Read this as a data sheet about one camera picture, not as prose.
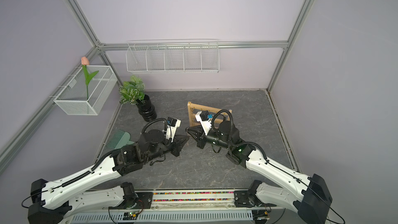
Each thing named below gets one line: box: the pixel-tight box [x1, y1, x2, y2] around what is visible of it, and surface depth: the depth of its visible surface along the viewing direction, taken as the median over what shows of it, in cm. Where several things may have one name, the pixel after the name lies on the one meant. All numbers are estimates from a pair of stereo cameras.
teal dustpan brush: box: [105, 129, 135, 150], surface depth 96 cm
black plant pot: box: [136, 94, 158, 122], surface depth 99 cm
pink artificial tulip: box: [80, 56, 99, 101], surface depth 81 cm
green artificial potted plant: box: [118, 74, 145, 105], surface depth 86 cm
